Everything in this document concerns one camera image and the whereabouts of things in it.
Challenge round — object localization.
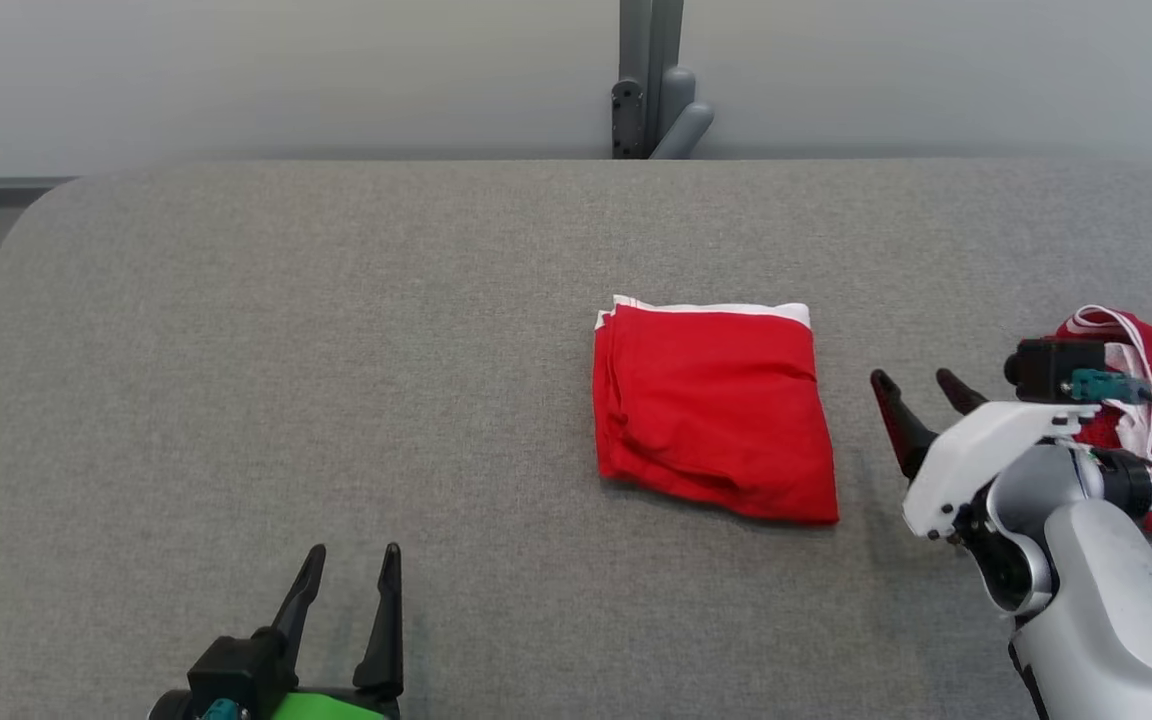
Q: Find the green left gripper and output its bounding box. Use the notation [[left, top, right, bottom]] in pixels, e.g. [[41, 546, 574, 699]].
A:
[[266, 543, 405, 720]]

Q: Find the teal right camera connector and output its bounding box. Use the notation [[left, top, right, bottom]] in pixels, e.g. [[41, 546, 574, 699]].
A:
[[1071, 368, 1147, 406]]

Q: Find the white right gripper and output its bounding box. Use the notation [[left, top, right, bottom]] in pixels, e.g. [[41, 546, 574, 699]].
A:
[[871, 368, 1103, 542]]

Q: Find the grey metal post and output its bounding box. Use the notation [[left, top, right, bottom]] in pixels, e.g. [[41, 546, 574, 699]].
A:
[[611, 0, 715, 161]]

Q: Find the red shorts white stripe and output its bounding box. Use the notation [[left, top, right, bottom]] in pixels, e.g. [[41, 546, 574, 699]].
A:
[[593, 295, 840, 525]]

